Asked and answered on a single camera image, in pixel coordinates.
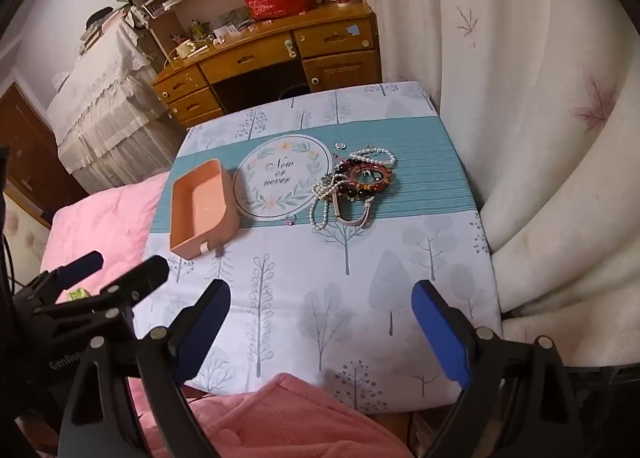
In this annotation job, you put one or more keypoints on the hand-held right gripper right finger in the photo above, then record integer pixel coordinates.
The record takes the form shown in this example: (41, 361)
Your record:
(442, 333)

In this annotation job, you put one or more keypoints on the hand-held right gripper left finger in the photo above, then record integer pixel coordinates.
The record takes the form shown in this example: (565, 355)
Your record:
(200, 338)

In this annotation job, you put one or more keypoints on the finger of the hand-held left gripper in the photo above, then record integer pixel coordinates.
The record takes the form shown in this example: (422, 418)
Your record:
(145, 274)
(82, 265)

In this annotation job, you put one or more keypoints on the pink blanket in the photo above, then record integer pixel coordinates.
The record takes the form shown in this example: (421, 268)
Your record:
(100, 223)

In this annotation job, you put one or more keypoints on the tree print tablecloth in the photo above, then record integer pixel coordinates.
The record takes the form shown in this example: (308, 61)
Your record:
(300, 298)

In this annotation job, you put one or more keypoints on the brown wooden door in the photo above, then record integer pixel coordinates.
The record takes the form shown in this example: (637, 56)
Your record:
(25, 148)

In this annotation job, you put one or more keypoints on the lace covered furniture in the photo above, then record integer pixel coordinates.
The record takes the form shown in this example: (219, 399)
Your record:
(105, 103)

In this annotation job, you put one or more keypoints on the white cup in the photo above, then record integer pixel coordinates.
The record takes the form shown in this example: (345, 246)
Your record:
(185, 48)

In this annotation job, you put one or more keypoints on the wooden desk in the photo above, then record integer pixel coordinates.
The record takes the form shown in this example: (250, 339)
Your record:
(250, 58)

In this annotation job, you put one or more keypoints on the stack of books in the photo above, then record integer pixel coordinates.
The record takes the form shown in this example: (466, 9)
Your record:
(100, 26)

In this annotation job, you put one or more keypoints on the white leaf print curtain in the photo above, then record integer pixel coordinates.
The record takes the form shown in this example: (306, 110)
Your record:
(525, 88)

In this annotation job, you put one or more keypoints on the pale green hook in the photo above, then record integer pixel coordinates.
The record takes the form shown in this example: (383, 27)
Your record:
(289, 47)

